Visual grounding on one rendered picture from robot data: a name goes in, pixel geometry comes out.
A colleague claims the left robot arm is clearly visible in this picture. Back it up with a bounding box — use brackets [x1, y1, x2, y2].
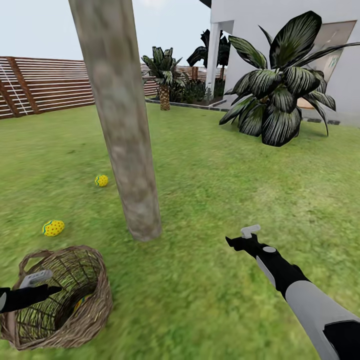
[0, 269, 62, 314]

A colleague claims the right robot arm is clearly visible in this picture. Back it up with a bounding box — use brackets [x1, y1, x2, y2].
[226, 224, 360, 360]

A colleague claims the easter egg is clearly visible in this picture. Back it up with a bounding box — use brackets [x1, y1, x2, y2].
[95, 175, 109, 187]
[42, 220, 65, 237]

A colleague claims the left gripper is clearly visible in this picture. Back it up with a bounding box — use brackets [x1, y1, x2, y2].
[13, 284, 62, 311]

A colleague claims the wicker basket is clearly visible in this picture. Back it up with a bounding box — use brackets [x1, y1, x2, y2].
[0, 244, 113, 352]

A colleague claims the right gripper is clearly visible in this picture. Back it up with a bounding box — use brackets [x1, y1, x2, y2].
[226, 233, 258, 253]

